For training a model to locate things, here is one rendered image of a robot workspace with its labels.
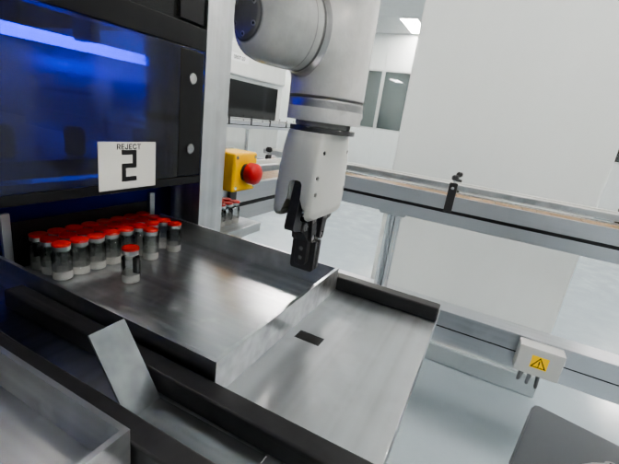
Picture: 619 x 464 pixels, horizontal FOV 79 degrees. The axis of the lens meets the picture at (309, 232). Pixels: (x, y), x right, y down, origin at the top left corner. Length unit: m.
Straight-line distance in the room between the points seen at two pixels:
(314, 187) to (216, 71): 0.31
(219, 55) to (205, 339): 0.43
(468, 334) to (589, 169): 0.86
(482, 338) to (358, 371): 1.03
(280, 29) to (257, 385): 0.31
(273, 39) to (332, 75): 0.08
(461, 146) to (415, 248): 0.52
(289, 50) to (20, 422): 0.36
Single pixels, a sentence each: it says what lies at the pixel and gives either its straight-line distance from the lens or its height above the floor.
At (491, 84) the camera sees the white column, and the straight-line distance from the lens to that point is 1.86.
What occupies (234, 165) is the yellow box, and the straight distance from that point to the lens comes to 0.70.
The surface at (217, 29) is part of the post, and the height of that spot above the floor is 1.22.
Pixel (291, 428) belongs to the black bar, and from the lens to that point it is 0.30.
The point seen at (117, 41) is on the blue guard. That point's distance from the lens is 0.53.
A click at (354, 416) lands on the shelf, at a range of 0.35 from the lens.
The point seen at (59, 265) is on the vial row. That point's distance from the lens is 0.54.
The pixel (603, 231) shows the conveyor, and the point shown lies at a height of 0.92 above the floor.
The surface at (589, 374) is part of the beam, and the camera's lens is 1.45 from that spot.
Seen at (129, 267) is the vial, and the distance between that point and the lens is 0.52.
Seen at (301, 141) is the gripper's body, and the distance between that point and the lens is 0.41.
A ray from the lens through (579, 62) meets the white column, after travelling 1.88.
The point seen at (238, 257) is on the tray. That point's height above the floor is 0.88.
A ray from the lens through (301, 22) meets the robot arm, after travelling 0.38.
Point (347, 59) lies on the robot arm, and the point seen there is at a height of 1.17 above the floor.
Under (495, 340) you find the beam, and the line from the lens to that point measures 1.40.
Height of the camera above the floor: 1.11
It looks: 17 degrees down
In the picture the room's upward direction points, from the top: 8 degrees clockwise
